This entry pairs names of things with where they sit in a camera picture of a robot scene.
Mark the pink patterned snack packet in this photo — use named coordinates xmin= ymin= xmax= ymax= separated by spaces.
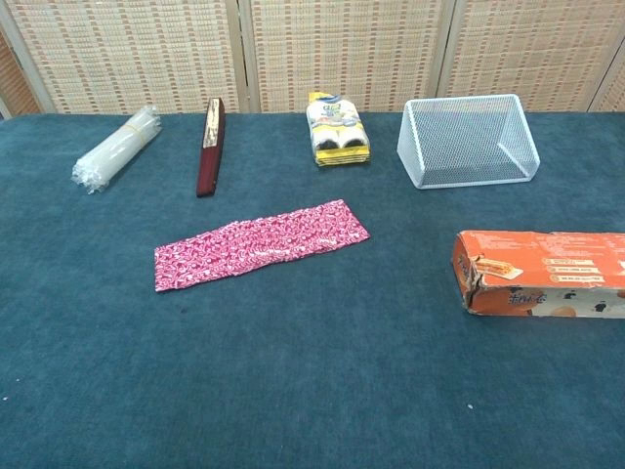
xmin=168 ymin=197 xmax=372 ymax=289

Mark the white wire mesh basket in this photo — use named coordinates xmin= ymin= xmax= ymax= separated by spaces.
xmin=396 ymin=93 xmax=545 ymax=191

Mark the orange cardboard snack box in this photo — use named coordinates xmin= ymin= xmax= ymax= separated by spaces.
xmin=450 ymin=230 xmax=625 ymax=320

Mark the clear plastic bag bundle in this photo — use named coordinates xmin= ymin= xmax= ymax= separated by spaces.
xmin=71 ymin=104 xmax=163 ymax=195

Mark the teal felt table cover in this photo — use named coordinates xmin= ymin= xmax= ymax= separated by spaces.
xmin=0 ymin=110 xmax=625 ymax=469

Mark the woven bamboo screen panel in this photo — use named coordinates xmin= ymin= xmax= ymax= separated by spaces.
xmin=0 ymin=0 xmax=251 ymax=116
xmin=238 ymin=0 xmax=463 ymax=113
xmin=589 ymin=58 xmax=625 ymax=113
xmin=437 ymin=0 xmax=625 ymax=112
xmin=0 ymin=28 xmax=41 ymax=120

